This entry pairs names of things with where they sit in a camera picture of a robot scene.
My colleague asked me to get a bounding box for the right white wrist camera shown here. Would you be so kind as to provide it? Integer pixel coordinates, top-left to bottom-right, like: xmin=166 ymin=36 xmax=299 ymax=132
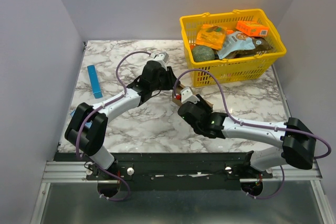
xmin=175 ymin=87 xmax=198 ymax=105

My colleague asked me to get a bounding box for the light blue snack bag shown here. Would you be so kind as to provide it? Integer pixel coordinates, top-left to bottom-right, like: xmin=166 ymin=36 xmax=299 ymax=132
xmin=217 ymin=31 xmax=256 ymax=60

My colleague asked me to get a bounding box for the orange carton box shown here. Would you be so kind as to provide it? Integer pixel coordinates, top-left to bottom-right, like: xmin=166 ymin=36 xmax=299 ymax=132
xmin=236 ymin=20 xmax=269 ymax=37

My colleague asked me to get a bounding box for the aluminium frame rail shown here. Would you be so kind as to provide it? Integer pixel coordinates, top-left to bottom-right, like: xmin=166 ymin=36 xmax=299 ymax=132
xmin=31 ymin=162 xmax=333 ymax=223

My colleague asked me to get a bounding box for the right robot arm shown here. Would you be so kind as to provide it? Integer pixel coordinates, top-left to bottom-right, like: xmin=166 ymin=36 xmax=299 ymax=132
xmin=178 ymin=95 xmax=316 ymax=178

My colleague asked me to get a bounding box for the green round melon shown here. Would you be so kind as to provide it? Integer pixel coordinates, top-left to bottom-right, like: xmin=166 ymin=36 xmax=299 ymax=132
xmin=191 ymin=45 xmax=215 ymax=62

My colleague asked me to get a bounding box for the brown cardboard box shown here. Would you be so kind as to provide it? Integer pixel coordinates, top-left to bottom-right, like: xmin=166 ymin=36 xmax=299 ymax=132
xmin=172 ymin=84 xmax=213 ymax=113

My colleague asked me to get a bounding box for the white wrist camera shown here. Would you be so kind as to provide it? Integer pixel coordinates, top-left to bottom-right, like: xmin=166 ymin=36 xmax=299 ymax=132
xmin=150 ymin=52 xmax=169 ymax=70
xmin=175 ymin=87 xmax=198 ymax=105

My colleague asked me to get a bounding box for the dark brown snack bag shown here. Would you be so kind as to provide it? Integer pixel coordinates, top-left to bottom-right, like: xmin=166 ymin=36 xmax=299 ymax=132
xmin=226 ymin=37 xmax=273 ymax=59

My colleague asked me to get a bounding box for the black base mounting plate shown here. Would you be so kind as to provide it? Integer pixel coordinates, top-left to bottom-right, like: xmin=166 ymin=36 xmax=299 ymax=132
xmin=54 ymin=150 xmax=307 ymax=192

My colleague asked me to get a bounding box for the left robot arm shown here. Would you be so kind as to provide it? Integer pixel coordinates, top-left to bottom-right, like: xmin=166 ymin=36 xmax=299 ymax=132
xmin=65 ymin=60 xmax=176 ymax=179

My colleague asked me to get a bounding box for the long blue bar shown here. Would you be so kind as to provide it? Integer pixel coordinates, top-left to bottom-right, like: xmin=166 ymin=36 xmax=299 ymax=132
xmin=87 ymin=65 xmax=103 ymax=99

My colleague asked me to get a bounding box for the orange snack pouch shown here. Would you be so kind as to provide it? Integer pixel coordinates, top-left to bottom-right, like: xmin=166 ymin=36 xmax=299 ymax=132
xmin=196 ymin=24 xmax=227 ymax=50

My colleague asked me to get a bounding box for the yellow plastic basket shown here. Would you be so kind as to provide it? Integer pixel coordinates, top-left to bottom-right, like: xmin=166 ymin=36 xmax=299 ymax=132
xmin=180 ymin=8 xmax=287 ymax=83

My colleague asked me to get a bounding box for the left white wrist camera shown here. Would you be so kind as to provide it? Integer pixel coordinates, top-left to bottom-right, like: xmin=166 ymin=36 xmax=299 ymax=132
xmin=150 ymin=52 xmax=169 ymax=70

